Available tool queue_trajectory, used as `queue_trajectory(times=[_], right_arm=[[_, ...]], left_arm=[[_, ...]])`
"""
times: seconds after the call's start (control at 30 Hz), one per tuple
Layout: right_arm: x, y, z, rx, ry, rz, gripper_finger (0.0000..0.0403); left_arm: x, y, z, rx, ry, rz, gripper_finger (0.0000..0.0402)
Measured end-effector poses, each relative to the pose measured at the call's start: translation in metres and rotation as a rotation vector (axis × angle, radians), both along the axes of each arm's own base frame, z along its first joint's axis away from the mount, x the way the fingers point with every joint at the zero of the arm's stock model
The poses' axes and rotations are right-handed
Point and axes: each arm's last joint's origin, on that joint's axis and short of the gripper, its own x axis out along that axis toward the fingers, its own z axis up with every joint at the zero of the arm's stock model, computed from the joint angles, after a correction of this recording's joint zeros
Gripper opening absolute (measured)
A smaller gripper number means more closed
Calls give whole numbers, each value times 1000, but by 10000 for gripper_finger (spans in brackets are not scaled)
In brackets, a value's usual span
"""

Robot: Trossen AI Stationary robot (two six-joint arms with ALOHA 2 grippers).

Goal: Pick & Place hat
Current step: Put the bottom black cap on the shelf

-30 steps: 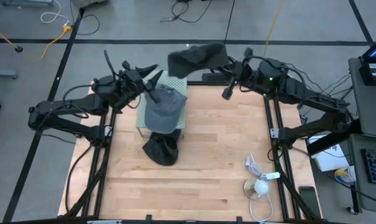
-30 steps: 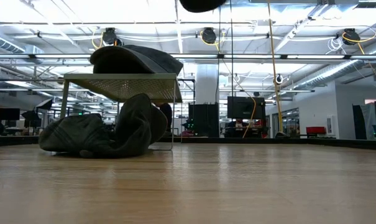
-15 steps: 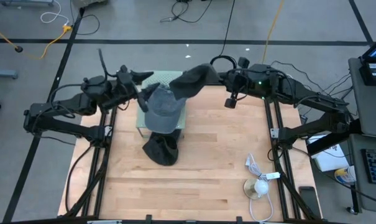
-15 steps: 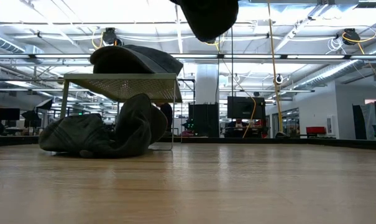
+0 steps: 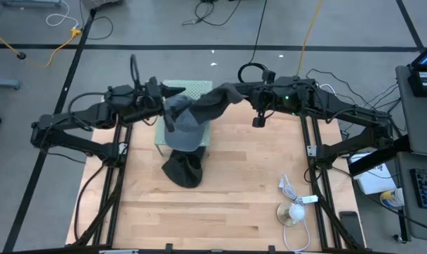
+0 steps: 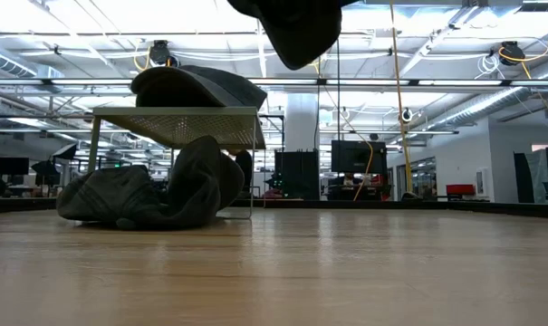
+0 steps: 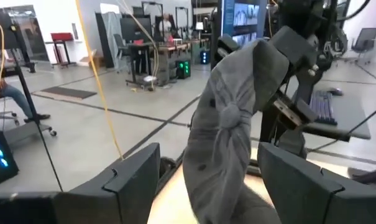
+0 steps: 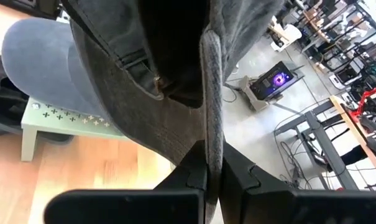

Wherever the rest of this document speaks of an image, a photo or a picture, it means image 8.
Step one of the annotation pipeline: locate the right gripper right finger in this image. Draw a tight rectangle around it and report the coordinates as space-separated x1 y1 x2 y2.
219 140 376 224

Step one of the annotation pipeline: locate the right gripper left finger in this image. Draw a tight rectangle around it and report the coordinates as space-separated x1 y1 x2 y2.
44 139 209 224

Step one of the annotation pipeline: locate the dark grey cap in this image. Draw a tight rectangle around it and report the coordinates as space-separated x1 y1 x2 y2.
60 0 287 224

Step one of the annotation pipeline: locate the blue-grey cap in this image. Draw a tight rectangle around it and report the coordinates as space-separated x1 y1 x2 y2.
1 17 109 118

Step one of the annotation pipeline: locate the green perforated metal shelf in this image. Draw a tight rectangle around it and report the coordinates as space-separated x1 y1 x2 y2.
21 96 126 162

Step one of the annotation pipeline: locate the black computer purple screen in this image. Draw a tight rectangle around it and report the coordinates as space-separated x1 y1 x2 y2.
249 60 296 102

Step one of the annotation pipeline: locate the grey metal desk frame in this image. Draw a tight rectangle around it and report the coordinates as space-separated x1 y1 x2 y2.
273 95 376 191

